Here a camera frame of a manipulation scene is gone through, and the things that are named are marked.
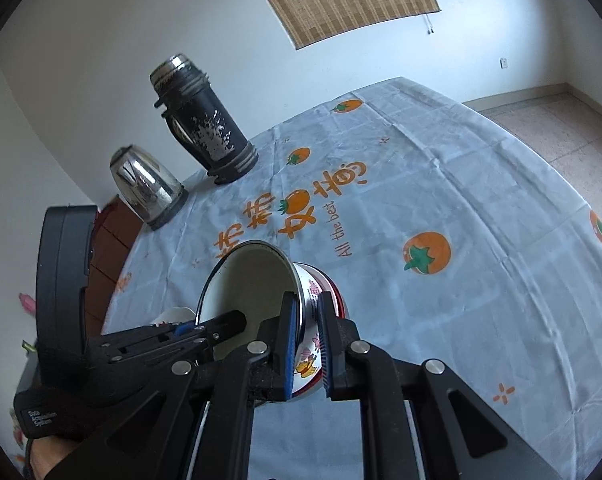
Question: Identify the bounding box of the stainless steel electric kettle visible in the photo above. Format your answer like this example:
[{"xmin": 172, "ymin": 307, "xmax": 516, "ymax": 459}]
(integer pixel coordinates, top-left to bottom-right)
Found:
[{"xmin": 110, "ymin": 145, "xmax": 189, "ymax": 232}]

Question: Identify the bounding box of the white enamel bowl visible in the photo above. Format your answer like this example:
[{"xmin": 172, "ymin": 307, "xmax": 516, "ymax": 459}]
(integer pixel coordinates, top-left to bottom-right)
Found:
[{"xmin": 195, "ymin": 240, "xmax": 327, "ymax": 398}]

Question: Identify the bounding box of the red-rimmed enamel bowl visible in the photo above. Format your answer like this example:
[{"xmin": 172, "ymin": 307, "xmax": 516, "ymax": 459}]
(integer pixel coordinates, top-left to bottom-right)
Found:
[{"xmin": 301, "ymin": 263, "xmax": 350, "ymax": 321}]

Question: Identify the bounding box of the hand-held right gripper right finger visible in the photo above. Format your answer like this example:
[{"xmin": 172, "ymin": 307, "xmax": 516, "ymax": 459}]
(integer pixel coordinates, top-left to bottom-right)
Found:
[{"xmin": 316, "ymin": 290, "xmax": 566, "ymax": 480}]

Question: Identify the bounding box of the person's left forearm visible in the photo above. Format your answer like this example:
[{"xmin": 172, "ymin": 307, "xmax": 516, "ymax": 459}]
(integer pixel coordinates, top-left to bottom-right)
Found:
[{"xmin": 26, "ymin": 437, "xmax": 84, "ymax": 480}]

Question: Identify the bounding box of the white red-flower deep plate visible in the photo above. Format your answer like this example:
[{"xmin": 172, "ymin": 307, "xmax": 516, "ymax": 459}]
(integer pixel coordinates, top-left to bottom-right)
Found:
[{"xmin": 148, "ymin": 306, "xmax": 197, "ymax": 331}]

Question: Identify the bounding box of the pile of household clutter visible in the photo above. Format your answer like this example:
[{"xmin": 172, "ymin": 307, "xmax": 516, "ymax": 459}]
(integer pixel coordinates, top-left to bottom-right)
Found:
[{"xmin": 8, "ymin": 410, "xmax": 28, "ymax": 466}]

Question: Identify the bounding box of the brown wooden sideboard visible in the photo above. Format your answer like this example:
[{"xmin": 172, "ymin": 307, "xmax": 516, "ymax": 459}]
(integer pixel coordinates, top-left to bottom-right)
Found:
[{"xmin": 84, "ymin": 197, "xmax": 143, "ymax": 337}]

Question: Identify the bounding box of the black worn thermos flask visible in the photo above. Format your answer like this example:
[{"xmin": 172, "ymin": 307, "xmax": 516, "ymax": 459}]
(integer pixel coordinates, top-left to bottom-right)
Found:
[{"xmin": 150, "ymin": 53, "xmax": 259, "ymax": 186}]

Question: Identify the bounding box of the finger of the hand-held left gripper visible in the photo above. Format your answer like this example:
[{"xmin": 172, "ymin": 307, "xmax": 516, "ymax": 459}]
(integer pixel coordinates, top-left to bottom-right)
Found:
[
  {"xmin": 101, "ymin": 321, "xmax": 204, "ymax": 347},
  {"xmin": 116, "ymin": 310, "xmax": 248, "ymax": 363}
]

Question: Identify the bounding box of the printed persimmon tablecloth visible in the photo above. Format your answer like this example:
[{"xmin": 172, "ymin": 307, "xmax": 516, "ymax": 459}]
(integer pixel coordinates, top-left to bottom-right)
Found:
[{"xmin": 98, "ymin": 76, "xmax": 602, "ymax": 480}]

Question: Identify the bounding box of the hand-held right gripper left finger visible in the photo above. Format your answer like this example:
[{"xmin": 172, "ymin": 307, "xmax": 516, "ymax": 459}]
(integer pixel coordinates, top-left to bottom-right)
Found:
[{"xmin": 81, "ymin": 292, "xmax": 302, "ymax": 480}]

